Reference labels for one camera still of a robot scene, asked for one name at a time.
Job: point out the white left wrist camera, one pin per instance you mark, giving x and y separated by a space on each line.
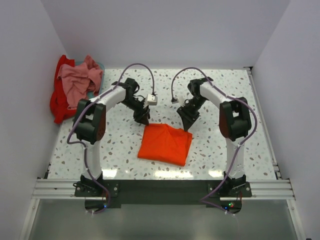
151 100

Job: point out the pink t shirt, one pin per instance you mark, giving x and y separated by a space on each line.
69 76

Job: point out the teal laundry basket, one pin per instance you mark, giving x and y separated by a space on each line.
91 83

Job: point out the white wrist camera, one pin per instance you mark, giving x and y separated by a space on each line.
177 100
151 100

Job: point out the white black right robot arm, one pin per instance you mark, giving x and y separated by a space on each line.
234 125

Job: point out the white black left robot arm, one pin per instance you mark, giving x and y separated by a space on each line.
89 126

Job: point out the aluminium front frame rail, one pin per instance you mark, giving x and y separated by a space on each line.
155 189

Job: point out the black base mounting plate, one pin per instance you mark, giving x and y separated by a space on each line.
230 205

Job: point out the orange t shirt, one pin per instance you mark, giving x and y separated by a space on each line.
163 143

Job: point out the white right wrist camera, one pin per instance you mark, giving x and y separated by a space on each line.
177 100

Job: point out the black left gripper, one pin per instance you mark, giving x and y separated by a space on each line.
144 112

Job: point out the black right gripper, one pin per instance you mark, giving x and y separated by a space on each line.
188 117

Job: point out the red t shirt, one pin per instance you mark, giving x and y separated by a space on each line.
59 105

